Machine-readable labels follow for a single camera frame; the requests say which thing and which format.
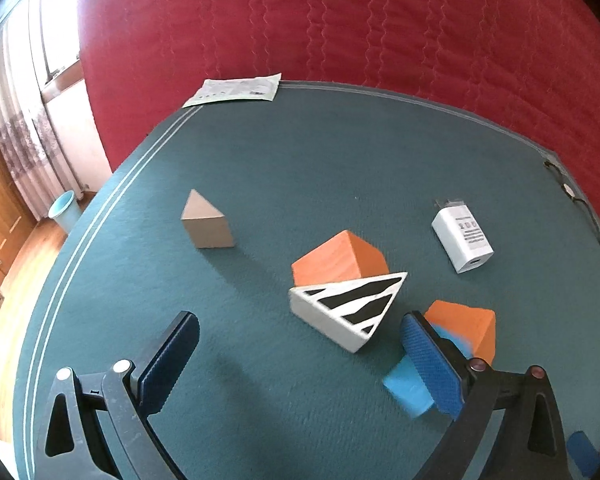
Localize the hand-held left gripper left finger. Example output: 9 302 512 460
32 310 201 480

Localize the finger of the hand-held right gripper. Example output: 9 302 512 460
565 430 600 479

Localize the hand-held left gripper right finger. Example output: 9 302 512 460
400 310 571 480

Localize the blue wedge block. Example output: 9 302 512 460
382 325 474 419

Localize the orange black-striped wedge block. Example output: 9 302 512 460
423 300 496 367

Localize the white zebra-striped triangular block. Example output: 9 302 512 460
288 271 409 355

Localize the white power adapter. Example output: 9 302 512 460
431 199 494 275

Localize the plain wooden triangular block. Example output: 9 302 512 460
180 189 236 250

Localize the plain orange wedge block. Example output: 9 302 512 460
290 230 389 292

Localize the light blue trash bin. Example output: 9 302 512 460
47 190 81 234

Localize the wooden door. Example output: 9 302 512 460
0 144 35 287

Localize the patterned curtain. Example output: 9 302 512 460
0 0 89 222

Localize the white paper leaflet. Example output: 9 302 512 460
182 73 283 109

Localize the bright window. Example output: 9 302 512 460
32 0 87 92

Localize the red quilted blanket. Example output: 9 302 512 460
77 0 600 222

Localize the black cable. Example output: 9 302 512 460
542 159 600 247

